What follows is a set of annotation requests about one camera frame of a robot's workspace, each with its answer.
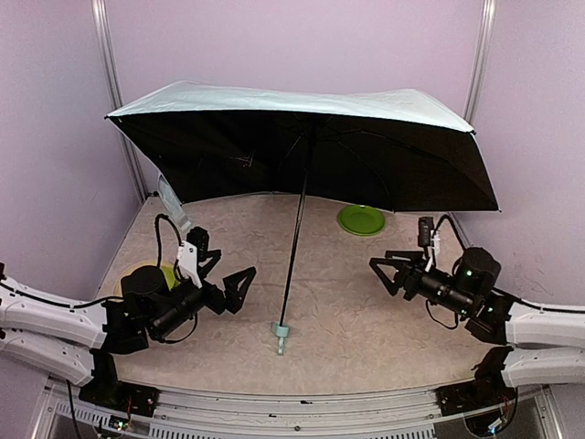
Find left camera cable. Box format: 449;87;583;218
154;212;189;283

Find right aluminium frame post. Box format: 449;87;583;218
463;0;497;124

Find green bowl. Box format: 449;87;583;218
160;264;180;291

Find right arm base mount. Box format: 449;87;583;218
436;347;517;416

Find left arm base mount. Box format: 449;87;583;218
79;349;160;417

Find left aluminium frame post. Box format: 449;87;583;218
91;0;148;203

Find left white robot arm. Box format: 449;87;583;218
1;251;257;404

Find green plate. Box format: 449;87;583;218
337;205;386;237

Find beige plate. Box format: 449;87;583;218
109;260;155;296

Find aluminium front rail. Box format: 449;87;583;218
27;379;489;438

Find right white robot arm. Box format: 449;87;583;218
369;247;584;388

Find right camera cable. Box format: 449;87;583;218
433;212;467;251

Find camera cable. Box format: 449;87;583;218
433;212;467;251
154;212;189;283

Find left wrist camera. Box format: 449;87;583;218
186;226;209;260

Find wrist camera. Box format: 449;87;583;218
417;216;434;248
186;226;209;260

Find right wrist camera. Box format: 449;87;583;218
417;216;434;248

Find mint green folding umbrella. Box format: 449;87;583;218
103;80;502;356

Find aluminium frame post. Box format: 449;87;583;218
91;0;148;203
463;0;497;124

